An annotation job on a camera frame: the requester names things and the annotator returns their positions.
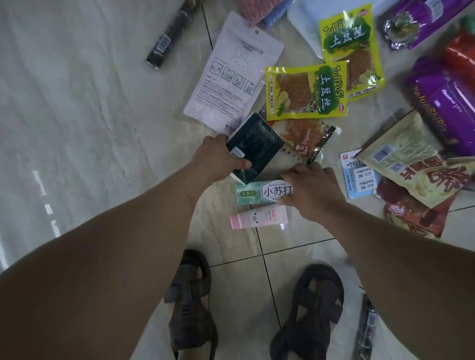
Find green and white toothpaste box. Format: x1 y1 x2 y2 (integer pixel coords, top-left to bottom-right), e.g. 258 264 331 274
236 180 296 207

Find beige snack bag red letters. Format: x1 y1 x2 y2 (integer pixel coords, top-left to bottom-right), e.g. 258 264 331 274
355 110 475 209

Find purple foil snack bag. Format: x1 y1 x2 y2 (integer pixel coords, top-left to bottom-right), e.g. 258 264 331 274
404 56 475 157
383 0 475 51

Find dark green packet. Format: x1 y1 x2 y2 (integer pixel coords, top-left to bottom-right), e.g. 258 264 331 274
226 112 285 185

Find white translucent plastic bag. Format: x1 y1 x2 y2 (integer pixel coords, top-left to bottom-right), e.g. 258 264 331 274
287 0 398 60

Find clear packet of orange snack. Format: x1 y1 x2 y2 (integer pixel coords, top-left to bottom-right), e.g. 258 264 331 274
272 118 342 164

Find yellow green snack packet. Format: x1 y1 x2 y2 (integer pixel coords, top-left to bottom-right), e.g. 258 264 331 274
264 60 349 122
319 3 386 103

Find person's left forearm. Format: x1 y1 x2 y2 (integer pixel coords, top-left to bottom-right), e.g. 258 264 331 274
0 163 203 360

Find blue packet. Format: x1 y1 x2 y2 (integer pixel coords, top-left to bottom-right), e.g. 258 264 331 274
263 0 296 29

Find person's left dark sandal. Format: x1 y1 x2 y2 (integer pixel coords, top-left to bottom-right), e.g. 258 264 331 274
164 249 219 360

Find pink tube with face print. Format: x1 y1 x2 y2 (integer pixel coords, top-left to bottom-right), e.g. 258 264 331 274
230 205 289 231

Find person's right dark sandal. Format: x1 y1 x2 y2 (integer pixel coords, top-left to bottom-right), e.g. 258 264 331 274
269 264 345 360

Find pink red mesh packet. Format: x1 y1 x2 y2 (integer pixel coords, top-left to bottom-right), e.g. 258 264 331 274
237 0 287 25

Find light blue blister card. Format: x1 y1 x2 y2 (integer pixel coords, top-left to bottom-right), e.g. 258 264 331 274
339 149 381 199

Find red orange snack bag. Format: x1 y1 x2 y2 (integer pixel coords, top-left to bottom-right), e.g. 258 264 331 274
443 14 475 94

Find person's left hand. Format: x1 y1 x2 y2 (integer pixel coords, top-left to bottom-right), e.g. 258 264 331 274
187 134 252 198

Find person's right hand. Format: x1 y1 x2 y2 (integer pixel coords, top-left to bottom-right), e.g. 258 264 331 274
278 162 348 223

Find dark red snack packet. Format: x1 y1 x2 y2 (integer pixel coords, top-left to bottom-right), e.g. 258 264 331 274
374 177 459 239

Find person's right forearm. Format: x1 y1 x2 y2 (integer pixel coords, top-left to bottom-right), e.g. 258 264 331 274
318 202 475 360

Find long black wrapped packet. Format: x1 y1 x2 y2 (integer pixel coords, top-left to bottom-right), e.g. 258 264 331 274
145 0 200 70
352 294 379 360

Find white pouch with rabbit drawing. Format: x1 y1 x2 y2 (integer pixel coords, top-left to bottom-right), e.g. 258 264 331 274
183 11 285 136

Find person's dark sandal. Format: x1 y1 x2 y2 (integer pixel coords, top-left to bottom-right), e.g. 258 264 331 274
164 249 219 360
269 264 345 360

